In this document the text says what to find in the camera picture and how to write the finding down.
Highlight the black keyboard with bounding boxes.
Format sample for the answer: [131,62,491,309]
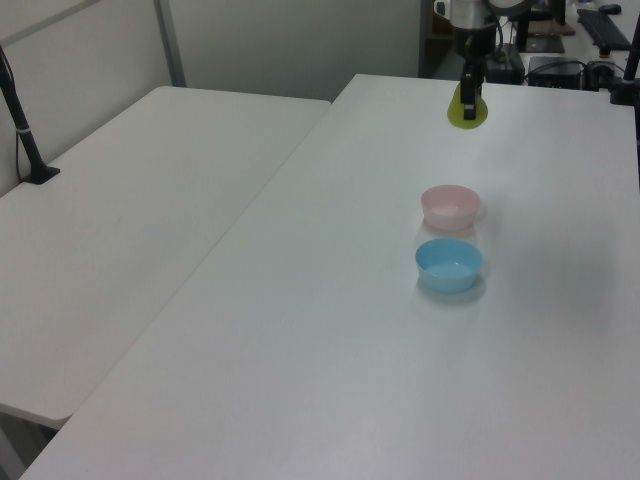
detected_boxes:
[576,7,633,50]

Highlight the green pear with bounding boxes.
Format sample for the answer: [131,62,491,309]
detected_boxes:
[445,83,490,132]

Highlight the brown wooden board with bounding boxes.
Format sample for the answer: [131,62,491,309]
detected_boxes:
[514,18,577,37]

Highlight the pink plastic bowl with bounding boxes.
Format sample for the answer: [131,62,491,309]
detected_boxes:
[420,184,482,232]

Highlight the black Franka gripper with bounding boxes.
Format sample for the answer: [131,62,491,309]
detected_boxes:
[451,23,495,122]

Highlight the blue plastic bowl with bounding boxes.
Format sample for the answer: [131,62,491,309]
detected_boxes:
[414,238,484,295]

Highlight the black pole with table clamp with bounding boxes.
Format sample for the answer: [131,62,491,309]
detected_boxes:
[608,27,640,107]

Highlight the black electronics box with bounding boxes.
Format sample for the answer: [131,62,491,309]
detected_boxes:
[526,55,587,87]

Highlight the black camera pole with base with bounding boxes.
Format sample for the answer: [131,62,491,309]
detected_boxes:
[0,43,62,187]

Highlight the grey partition post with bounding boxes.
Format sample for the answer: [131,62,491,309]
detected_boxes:
[153,0,188,89]

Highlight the white side table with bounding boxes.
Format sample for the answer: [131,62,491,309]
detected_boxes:
[0,85,334,422]

